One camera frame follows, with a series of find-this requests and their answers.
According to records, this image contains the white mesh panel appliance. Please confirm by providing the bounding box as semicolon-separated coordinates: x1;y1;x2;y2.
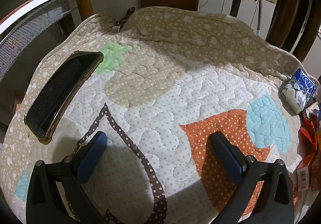
0;0;77;81

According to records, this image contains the metal clip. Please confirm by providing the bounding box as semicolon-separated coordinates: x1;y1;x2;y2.
111;7;136;34

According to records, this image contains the quilted patchwork blanket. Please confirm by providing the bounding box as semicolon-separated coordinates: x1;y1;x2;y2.
0;6;305;224

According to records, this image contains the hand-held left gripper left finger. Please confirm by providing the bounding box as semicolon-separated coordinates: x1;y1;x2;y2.
26;131;108;224

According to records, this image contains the long red box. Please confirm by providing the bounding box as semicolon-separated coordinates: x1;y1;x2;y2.
296;149;321;192

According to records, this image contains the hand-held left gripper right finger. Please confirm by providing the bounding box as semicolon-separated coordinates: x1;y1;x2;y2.
209;131;294;224

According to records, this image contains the dark wooden chair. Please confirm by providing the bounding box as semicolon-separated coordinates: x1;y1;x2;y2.
227;0;321;64

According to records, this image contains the blue white tissue pack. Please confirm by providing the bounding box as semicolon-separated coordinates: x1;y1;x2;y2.
279;69;318;115

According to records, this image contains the black phone in clear case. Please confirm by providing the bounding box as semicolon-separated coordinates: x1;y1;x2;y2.
24;51;104;145

